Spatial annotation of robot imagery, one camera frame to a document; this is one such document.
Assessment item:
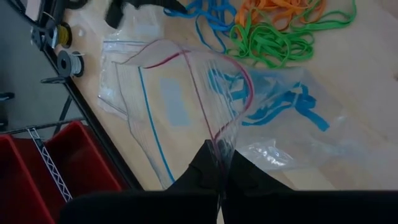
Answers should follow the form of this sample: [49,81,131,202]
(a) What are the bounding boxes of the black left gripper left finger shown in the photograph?
[58,139,224,224]

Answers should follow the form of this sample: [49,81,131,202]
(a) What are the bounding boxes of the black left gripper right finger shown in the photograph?
[222,149,398,224]

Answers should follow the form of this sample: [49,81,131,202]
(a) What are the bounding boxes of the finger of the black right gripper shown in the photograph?
[104,0,126,29]
[124,0,188,15]

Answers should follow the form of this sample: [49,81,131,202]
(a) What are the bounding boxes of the clear plastic zipper bag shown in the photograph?
[111,39,348,191]
[97,39,162,125]

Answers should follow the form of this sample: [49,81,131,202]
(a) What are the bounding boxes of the blue rubber band pile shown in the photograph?
[163,0,238,54]

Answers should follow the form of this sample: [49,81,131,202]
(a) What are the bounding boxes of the blue rubber bands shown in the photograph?
[207,68,331,132]

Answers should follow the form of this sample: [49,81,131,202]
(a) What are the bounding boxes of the green rubber band pile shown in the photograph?
[228,0,358,70]

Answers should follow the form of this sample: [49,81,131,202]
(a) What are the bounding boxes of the orange rubber band pile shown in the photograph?
[233,0,328,32]

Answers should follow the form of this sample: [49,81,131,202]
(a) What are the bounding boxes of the red plastic bin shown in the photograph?
[43,120,124,202]
[0,133,55,224]

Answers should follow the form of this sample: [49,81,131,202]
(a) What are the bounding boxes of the yellow wire spool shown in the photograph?
[49,21,73,50]

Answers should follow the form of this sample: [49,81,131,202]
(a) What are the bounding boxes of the grey wire spool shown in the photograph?
[56,49,85,78]

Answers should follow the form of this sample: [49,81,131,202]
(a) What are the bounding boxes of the black aluminium table frame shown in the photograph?
[6,0,144,191]

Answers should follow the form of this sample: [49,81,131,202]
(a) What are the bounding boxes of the black frame bracket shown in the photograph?
[39,75,68,85]

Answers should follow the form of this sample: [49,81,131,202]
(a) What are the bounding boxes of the chrome wire shelving rack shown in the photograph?
[0,116,85,203]

